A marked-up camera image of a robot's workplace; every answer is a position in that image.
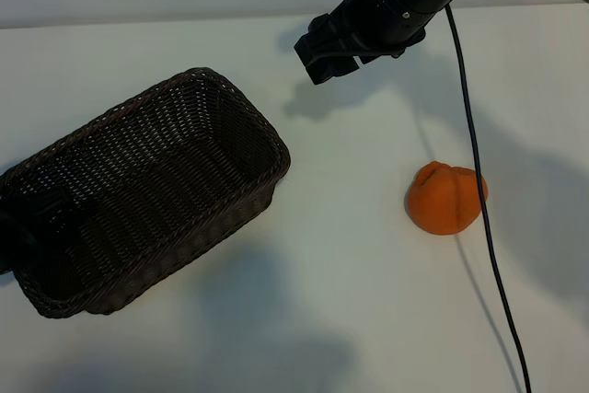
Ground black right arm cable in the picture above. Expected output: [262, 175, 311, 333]
[445, 5, 532, 393]

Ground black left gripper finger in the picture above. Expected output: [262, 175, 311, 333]
[22, 208, 65, 237]
[20, 188, 70, 214]

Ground dark brown wicker basket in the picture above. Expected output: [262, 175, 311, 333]
[0, 66, 292, 319]

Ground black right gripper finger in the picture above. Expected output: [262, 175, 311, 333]
[294, 13, 355, 65]
[303, 55, 361, 86]

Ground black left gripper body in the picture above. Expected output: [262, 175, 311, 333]
[0, 211, 33, 274]

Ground orange fruit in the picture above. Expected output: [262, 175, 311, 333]
[404, 160, 489, 237]

